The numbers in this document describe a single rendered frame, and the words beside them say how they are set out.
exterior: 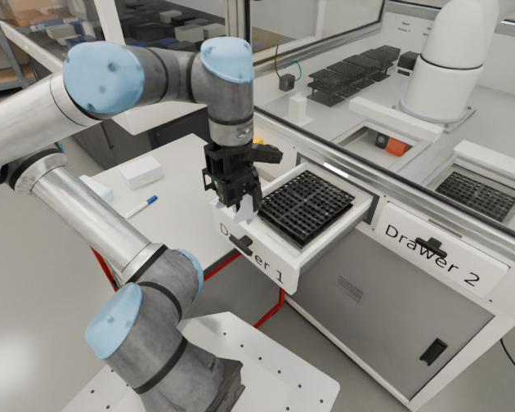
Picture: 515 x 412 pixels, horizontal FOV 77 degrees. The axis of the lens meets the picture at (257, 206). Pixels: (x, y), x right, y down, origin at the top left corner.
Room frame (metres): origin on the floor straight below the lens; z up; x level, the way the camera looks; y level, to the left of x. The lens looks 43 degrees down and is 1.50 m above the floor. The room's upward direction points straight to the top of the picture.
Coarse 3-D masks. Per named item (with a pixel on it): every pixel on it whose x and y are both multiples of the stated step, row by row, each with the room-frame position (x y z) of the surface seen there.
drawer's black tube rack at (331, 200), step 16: (304, 176) 0.77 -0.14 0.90; (272, 192) 0.69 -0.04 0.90; (288, 192) 0.69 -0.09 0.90; (304, 192) 0.72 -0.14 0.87; (320, 192) 0.69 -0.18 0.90; (336, 192) 0.69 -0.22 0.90; (272, 208) 0.63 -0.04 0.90; (288, 208) 0.63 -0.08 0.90; (304, 208) 0.63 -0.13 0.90; (320, 208) 0.62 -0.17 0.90; (336, 208) 0.63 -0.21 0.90; (272, 224) 0.59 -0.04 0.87; (288, 224) 0.60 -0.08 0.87; (304, 224) 0.57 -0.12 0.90; (320, 224) 0.57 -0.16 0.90; (304, 240) 0.54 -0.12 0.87
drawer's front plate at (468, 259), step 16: (384, 208) 0.61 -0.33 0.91; (400, 208) 0.60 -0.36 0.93; (384, 224) 0.60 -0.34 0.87; (400, 224) 0.57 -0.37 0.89; (416, 224) 0.55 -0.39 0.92; (448, 240) 0.49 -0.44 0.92; (416, 256) 0.52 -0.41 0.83; (432, 256) 0.50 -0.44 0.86; (448, 256) 0.48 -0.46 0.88; (464, 256) 0.46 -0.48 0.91; (480, 256) 0.44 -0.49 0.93; (448, 272) 0.47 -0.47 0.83; (464, 272) 0.45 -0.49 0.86; (480, 272) 0.43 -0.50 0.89; (496, 272) 0.41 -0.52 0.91; (480, 288) 0.42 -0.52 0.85
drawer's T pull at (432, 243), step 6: (414, 240) 0.51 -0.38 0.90; (420, 240) 0.50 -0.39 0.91; (432, 240) 0.50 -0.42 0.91; (438, 240) 0.50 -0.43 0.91; (426, 246) 0.49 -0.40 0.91; (432, 246) 0.48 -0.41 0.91; (438, 246) 0.49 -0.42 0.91; (432, 252) 0.48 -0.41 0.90; (438, 252) 0.47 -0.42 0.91; (444, 252) 0.47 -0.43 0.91
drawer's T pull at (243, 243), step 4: (232, 236) 0.52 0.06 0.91; (244, 236) 0.52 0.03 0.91; (248, 236) 0.52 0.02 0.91; (232, 240) 0.50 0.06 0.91; (236, 240) 0.50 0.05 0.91; (240, 240) 0.50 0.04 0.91; (244, 240) 0.50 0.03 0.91; (248, 240) 0.50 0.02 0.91; (252, 240) 0.50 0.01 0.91; (236, 244) 0.49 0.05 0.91; (240, 244) 0.49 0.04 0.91; (244, 244) 0.49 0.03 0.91; (248, 244) 0.49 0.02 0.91; (240, 248) 0.48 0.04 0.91; (244, 248) 0.48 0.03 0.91; (248, 248) 0.48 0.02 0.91; (244, 252) 0.47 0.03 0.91; (248, 252) 0.47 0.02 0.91; (252, 252) 0.47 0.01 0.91
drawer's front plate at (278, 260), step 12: (216, 216) 0.61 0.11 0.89; (228, 216) 0.57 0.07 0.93; (216, 228) 0.62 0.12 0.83; (228, 228) 0.57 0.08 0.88; (240, 228) 0.54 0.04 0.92; (252, 228) 0.53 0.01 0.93; (228, 240) 0.58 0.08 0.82; (264, 240) 0.49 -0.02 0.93; (240, 252) 0.54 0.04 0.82; (264, 252) 0.48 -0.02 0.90; (276, 252) 0.45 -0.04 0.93; (264, 264) 0.48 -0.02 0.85; (276, 264) 0.45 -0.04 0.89; (288, 264) 0.42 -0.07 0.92; (276, 276) 0.45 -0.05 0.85; (288, 276) 0.42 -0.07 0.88; (288, 288) 0.42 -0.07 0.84
